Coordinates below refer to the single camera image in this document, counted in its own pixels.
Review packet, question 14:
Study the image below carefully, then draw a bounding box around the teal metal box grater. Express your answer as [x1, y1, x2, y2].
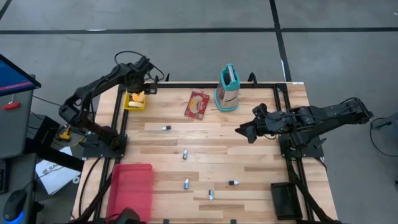
[214, 63, 241, 113]

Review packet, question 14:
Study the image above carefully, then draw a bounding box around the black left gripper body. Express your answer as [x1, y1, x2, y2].
[132, 73, 159, 94]

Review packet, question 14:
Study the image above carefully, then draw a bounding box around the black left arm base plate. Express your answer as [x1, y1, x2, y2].
[82, 133, 128, 159]

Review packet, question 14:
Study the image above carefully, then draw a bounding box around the red snack packet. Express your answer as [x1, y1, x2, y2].
[183, 90, 211, 121]

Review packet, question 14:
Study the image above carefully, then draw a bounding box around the white printed cardboard box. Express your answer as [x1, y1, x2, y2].
[35, 147, 82, 195]

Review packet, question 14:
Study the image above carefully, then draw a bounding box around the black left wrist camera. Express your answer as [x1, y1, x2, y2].
[136, 55, 155, 74]

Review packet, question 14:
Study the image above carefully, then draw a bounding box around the yellow cable with plug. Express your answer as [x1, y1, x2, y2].
[58, 124, 72, 141]

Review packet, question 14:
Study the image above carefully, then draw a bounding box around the red plastic tray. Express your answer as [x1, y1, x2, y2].
[105, 164, 155, 223]

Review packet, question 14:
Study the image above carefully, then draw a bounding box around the thin black floor cable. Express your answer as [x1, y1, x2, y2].
[32, 94, 63, 108]

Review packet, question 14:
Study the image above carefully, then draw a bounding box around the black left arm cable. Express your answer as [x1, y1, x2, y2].
[114, 50, 165, 82]

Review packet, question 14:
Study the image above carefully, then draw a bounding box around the black metal table frame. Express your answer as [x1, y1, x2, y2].
[72, 81, 343, 224]

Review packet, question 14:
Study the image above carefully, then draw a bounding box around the blue monitor screen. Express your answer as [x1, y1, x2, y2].
[0, 54, 42, 97]

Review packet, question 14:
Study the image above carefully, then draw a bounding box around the black diagonal beam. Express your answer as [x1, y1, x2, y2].
[24, 138, 85, 172]

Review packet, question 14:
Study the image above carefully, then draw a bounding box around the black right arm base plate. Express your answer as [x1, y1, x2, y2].
[278, 133, 325, 159]

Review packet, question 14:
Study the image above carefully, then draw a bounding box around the black box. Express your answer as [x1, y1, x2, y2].
[27, 112, 62, 147]

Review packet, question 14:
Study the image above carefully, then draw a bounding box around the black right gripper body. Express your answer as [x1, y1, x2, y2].
[248, 103, 285, 144]

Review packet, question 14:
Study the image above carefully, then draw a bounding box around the black computer mouse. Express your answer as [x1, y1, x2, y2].
[2, 189, 28, 224]

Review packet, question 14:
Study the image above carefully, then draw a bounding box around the yellow plastic basket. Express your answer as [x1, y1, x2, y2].
[123, 90, 147, 111]

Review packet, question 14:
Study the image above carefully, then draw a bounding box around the black plastic tray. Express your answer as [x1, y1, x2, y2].
[270, 182, 303, 221]

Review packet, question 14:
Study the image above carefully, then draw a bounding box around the thick black hose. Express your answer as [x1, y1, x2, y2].
[77, 157, 103, 218]

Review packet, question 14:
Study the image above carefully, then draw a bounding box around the dark grey stand foot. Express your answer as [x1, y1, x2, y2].
[371, 111, 398, 130]

